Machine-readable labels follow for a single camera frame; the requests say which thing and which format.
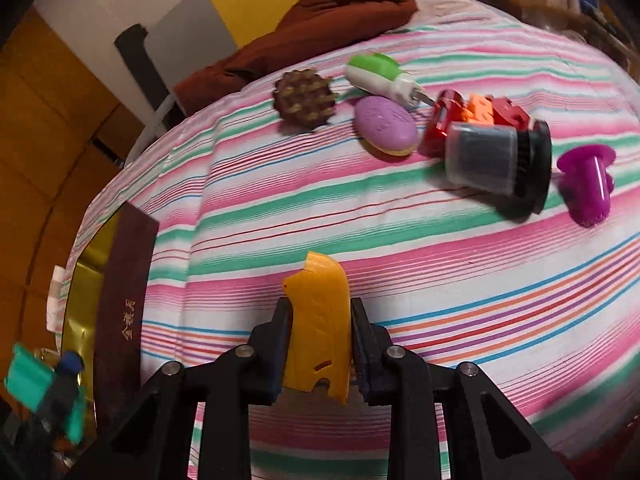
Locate orange plastic curved piece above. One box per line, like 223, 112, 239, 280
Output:
282, 252, 352, 404

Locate clear jar black lid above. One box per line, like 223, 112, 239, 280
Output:
445, 120, 552, 214

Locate purple plastic mold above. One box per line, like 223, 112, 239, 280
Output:
556, 144, 616, 228

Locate red cylindrical sharpener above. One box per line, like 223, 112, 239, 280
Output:
421, 90, 464, 158

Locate orange linking cubes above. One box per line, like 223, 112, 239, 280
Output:
461, 94, 495, 125

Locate red puzzle piece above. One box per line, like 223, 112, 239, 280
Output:
487, 96, 530, 131

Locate teal plastic mold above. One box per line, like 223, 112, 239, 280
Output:
3, 344, 86, 445

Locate gold tin box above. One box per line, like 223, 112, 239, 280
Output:
62, 211, 120, 401

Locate striped bed sheet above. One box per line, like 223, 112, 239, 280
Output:
72, 12, 639, 479

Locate purple oval soap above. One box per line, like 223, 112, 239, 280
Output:
354, 96, 419, 157

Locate brown spiky massage brush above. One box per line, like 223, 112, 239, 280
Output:
272, 68, 338, 130

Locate green white plug-in device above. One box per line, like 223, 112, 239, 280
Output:
345, 53, 435, 108

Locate rust brown quilt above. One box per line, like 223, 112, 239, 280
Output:
174, 0, 418, 116

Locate multicolour headboard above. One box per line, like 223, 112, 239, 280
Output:
115, 0, 298, 129

